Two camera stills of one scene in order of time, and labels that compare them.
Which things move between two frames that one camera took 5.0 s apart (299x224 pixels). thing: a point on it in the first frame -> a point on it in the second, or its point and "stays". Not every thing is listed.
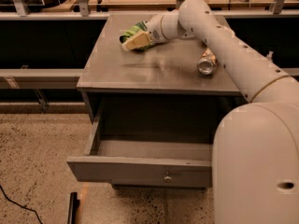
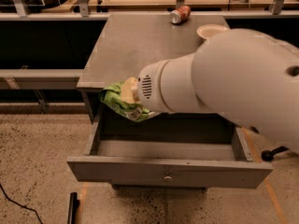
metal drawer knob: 167,178 stays
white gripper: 154,31 -> 150,89
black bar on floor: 73,206 stays
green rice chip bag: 139,28 -> 112,98
